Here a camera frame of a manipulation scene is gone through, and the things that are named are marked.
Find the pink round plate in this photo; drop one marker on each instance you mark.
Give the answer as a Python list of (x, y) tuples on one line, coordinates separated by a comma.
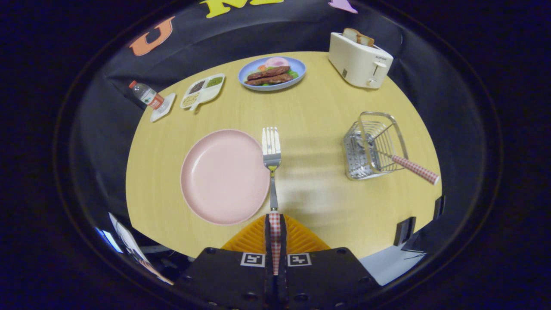
[(224, 176)]

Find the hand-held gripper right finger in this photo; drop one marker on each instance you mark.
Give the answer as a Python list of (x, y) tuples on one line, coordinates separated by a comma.
[(323, 280)]

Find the blue plate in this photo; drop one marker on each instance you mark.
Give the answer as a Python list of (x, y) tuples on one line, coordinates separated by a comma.
[(299, 69)]

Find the cream toaster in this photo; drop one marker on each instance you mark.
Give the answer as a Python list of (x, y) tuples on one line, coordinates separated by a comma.
[(355, 62)]

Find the toasted bread slice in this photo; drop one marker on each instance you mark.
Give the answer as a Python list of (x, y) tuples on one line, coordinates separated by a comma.
[(366, 40), (351, 34)]

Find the black table bracket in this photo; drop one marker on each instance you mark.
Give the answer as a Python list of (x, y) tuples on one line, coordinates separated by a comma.
[(404, 231), (438, 207)]

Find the white square coaster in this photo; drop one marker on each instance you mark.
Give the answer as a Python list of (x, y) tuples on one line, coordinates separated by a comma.
[(168, 103)]

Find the pink ham slice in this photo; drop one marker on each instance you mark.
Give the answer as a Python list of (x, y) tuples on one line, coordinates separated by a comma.
[(277, 62)]

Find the white divided tray with grains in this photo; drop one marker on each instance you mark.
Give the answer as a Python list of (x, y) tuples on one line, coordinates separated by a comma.
[(213, 92)]

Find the brown grilled meat piece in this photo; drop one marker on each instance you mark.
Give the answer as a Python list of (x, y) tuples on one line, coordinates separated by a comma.
[(271, 79), (271, 72)]

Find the clear water bottle red label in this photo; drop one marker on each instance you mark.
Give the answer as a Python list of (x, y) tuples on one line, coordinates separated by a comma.
[(146, 94)]

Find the black backdrop cloth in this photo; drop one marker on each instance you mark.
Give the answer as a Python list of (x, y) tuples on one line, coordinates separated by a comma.
[(193, 47)]

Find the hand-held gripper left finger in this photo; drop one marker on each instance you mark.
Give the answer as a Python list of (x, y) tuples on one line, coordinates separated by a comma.
[(224, 280)]

